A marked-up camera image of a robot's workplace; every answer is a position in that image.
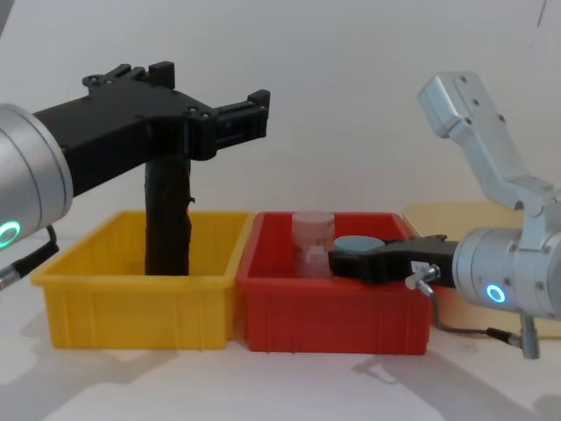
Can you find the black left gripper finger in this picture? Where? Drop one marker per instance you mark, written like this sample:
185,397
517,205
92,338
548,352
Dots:
161,74
236,125

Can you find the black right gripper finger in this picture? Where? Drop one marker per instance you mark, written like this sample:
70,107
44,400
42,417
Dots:
350,265

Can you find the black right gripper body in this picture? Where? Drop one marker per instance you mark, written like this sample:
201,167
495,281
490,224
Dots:
394,259

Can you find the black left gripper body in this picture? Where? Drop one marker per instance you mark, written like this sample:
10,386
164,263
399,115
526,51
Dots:
114,127

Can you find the jar with blue-grey lid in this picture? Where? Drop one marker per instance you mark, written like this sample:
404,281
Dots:
357,244

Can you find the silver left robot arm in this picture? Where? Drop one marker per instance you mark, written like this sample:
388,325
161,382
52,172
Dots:
30,184

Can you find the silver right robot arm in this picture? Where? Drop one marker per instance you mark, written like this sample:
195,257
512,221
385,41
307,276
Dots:
517,272

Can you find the red plastic bin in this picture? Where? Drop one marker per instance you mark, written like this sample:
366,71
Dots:
328,316

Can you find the dark brown upright cylinder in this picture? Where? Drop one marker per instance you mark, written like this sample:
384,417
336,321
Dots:
168,228

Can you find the yellow plastic bin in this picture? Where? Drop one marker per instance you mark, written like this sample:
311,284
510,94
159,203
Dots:
131,307

